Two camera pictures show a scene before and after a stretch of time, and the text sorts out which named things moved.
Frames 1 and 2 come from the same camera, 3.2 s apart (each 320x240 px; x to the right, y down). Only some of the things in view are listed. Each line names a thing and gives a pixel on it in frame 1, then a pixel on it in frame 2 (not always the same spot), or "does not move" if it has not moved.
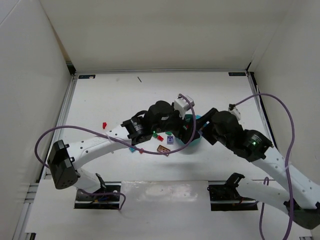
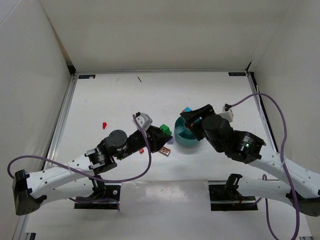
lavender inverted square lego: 170,140 does not move
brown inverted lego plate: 161,148 does not move
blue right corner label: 237,74 does not move
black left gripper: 187,132 -> 152,139
